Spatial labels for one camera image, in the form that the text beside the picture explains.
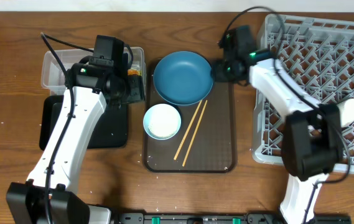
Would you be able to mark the right wooden chopstick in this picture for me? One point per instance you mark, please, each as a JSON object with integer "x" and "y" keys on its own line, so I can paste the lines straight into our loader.
{"x": 194, "y": 133}

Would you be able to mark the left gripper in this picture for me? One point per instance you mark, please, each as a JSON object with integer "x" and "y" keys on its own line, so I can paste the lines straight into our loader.
{"x": 136, "y": 89}

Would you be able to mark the dark blue plate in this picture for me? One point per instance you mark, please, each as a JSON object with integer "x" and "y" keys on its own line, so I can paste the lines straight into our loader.
{"x": 183, "y": 78}

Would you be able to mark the black bin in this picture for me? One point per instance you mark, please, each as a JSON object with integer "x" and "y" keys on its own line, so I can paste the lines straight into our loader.
{"x": 111, "y": 129}

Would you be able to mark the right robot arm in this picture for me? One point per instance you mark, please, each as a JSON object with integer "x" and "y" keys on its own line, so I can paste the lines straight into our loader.
{"x": 310, "y": 145}

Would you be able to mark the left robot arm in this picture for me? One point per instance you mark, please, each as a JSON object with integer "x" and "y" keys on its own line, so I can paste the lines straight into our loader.
{"x": 95, "y": 83}

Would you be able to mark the green cup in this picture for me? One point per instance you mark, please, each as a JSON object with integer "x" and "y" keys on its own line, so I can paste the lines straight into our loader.
{"x": 346, "y": 109}

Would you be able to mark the brown serving tray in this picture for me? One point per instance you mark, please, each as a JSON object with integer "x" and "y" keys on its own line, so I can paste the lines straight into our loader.
{"x": 214, "y": 147}

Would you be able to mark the yellow snack wrapper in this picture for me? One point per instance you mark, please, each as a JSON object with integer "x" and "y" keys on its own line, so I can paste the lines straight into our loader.
{"x": 135, "y": 70}

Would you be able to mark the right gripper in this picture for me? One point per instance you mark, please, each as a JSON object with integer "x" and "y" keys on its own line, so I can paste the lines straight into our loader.
{"x": 221, "y": 72}

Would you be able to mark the grey dishwasher rack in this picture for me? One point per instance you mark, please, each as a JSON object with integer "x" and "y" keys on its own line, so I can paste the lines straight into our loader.
{"x": 319, "y": 54}

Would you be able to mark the clear plastic bin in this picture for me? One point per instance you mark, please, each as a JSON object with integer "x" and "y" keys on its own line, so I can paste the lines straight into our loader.
{"x": 53, "y": 78}

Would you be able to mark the light blue bowl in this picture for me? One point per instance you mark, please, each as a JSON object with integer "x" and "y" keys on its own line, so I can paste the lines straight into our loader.
{"x": 163, "y": 107}

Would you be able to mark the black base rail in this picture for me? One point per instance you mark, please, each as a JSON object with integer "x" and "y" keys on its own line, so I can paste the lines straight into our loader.
{"x": 157, "y": 218}

